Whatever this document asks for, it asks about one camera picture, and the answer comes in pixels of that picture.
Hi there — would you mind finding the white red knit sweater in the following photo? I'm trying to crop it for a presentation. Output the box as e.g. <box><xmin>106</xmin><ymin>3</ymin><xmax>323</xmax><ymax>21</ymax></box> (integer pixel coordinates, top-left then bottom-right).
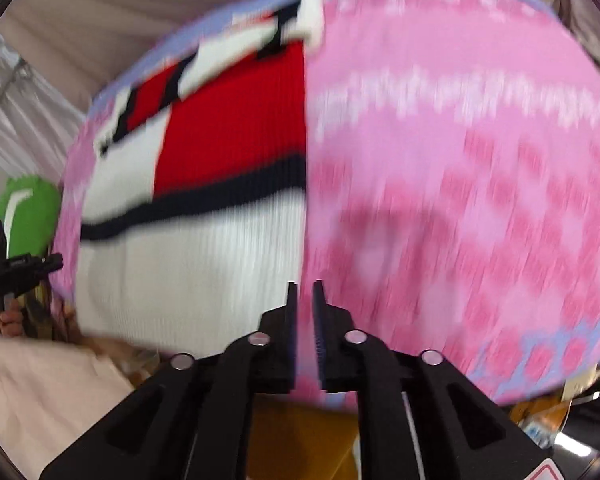
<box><xmin>75</xmin><ymin>0</ymin><xmax>327</xmax><ymax>357</ymax></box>

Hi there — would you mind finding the yellow cloth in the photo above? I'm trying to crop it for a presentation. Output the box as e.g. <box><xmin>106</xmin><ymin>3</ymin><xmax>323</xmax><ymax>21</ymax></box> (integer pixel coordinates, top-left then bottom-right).
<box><xmin>247</xmin><ymin>396</ymin><xmax>361</xmax><ymax>480</ymax></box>

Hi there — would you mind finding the person's left hand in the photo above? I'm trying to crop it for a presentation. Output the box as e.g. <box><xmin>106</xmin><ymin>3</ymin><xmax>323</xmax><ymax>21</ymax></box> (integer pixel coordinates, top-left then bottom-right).
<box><xmin>0</xmin><ymin>305</ymin><xmax>27</xmax><ymax>337</ymax></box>

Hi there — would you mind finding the pale pink cloth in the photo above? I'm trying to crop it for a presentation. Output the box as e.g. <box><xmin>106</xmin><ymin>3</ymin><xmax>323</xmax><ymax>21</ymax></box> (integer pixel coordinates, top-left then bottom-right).
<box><xmin>0</xmin><ymin>332</ymin><xmax>148</xmax><ymax>463</ymax></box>

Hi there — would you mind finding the pink floral blanket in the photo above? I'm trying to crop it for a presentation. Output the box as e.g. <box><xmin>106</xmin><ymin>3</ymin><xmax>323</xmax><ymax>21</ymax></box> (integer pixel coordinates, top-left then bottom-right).
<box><xmin>52</xmin><ymin>0</ymin><xmax>600</xmax><ymax>408</ymax></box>

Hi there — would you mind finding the white curtain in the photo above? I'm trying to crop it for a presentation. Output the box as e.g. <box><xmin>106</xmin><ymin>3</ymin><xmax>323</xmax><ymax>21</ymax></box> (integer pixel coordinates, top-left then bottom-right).
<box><xmin>0</xmin><ymin>30</ymin><xmax>88</xmax><ymax>177</ymax></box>

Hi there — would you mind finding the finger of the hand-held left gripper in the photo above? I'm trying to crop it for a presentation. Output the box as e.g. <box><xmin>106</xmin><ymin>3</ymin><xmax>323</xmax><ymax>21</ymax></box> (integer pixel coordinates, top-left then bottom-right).
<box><xmin>2</xmin><ymin>253</ymin><xmax>64</xmax><ymax>295</ymax></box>

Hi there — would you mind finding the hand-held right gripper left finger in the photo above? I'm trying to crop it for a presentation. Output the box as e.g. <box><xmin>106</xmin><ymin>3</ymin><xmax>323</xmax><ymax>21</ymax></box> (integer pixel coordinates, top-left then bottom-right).
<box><xmin>40</xmin><ymin>282</ymin><xmax>299</xmax><ymax>480</ymax></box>

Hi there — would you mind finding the green round object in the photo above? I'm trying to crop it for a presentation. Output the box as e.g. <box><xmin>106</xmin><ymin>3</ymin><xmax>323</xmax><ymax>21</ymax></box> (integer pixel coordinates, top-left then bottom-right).
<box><xmin>0</xmin><ymin>176</ymin><xmax>63</xmax><ymax>261</ymax></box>

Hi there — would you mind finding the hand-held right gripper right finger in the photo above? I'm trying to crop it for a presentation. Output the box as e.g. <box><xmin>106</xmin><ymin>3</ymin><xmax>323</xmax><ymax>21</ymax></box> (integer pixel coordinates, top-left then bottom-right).
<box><xmin>313</xmin><ymin>280</ymin><xmax>552</xmax><ymax>480</ymax></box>

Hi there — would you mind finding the beige backdrop sheet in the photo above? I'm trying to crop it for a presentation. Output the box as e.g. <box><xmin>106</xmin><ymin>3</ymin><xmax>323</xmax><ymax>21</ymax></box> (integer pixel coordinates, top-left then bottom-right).
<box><xmin>0</xmin><ymin>0</ymin><xmax>481</xmax><ymax>126</ymax></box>

